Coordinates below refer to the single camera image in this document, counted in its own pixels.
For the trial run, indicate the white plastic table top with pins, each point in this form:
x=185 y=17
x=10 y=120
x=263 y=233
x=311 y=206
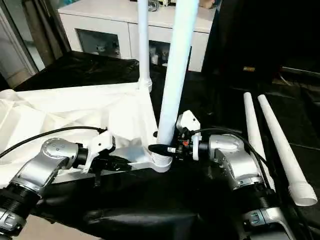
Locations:
x=65 y=115

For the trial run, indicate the black work mat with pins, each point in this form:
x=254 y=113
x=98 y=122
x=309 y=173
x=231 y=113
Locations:
x=175 y=205

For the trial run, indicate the white plastic table leg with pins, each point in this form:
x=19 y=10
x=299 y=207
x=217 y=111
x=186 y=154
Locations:
x=143 y=40
x=254 y=130
x=285 y=145
x=175 y=70

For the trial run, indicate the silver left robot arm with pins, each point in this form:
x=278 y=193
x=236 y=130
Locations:
x=37 y=175

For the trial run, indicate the white sideboard with glass doors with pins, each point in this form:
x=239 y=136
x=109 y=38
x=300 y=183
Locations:
x=115 y=22

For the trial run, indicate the clear glass ornament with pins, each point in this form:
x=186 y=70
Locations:
x=152 y=4

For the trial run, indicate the small yellow tag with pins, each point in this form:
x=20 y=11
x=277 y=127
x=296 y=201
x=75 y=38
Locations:
x=248 y=69

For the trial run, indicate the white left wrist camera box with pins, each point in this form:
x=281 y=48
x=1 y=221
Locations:
x=97 y=147

